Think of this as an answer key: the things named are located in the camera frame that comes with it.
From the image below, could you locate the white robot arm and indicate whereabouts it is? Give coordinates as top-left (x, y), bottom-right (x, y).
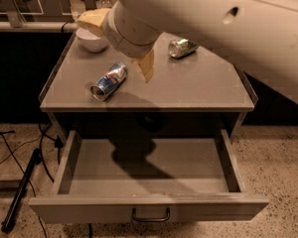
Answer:
top-left (77, 0), bottom-right (298, 104)

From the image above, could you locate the grey open top drawer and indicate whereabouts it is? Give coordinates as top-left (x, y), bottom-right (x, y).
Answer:
top-left (29, 131), bottom-right (269, 223)

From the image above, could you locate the green soda can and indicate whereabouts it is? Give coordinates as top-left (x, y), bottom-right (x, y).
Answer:
top-left (168, 39), bottom-right (199, 60)

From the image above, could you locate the white ceramic bowl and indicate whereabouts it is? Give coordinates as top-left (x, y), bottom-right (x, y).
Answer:
top-left (75, 28), bottom-right (108, 53)

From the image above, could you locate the black bar on floor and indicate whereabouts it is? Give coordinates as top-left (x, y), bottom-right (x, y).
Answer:
top-left (1, 149), bottom-right (40, 233)

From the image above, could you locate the dark metal drawer handle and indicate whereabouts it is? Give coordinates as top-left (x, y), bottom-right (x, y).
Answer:
top-left (132, 207), bottom-right (171, 223)

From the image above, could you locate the black floor cable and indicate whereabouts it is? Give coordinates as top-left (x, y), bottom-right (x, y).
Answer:
top-left (0, 122), bottom-right (63, 238)

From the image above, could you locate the grey cabinet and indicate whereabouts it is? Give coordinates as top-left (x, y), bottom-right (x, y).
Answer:
top-left (38, 17), bottom-right (258, 144)

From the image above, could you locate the clear acrylic barrier panel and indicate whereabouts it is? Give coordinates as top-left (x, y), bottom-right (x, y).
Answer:
top-left (0, 0), bottom-right (96, 28)

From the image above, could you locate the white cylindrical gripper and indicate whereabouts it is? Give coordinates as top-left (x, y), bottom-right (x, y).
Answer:
top-left (76, 2), bottom-right (162, 82)

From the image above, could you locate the blue silver redbull can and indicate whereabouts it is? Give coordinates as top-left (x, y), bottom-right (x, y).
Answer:
top-left (90, 62), bottom-right (128, 101)

